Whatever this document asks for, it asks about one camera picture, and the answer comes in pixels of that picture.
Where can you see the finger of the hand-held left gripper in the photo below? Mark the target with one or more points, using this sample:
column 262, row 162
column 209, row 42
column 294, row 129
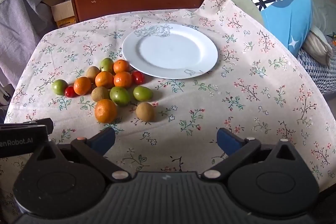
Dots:
column 39, row 123

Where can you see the open cardboard box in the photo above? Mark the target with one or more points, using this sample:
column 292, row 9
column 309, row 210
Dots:
column 61, row 12

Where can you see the houndstooth blanket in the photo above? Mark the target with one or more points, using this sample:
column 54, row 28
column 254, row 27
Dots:
column 319, row 71

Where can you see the white plate with flower print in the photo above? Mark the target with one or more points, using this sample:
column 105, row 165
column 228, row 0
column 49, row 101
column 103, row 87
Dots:
column 170, row 52

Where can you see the floral tablecloth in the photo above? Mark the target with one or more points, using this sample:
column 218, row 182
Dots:
column 249, row 108

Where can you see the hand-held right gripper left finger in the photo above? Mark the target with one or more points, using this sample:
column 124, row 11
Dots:
column 101, row 141

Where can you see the brown kiwi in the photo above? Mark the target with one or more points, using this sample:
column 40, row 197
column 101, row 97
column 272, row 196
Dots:
column 145, row 111
column 92, row 72
column 100, row 93

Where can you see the grey-green cushion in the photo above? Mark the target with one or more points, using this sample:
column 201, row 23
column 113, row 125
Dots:
column 236, row 3

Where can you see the lavender checked cloth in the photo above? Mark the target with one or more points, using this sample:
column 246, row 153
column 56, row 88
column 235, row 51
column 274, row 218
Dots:
column 21, row 24

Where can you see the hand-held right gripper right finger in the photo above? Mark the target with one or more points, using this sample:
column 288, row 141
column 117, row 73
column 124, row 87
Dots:
column 229, row 141

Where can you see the beige pillow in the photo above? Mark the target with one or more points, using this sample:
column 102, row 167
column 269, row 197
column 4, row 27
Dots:
column 317, row 45

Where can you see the pale green jujube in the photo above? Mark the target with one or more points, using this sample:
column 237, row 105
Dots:
column 106, row 64

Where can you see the red cherry tomato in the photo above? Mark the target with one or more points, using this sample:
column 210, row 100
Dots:
column 138, row 77
column 70, row 91

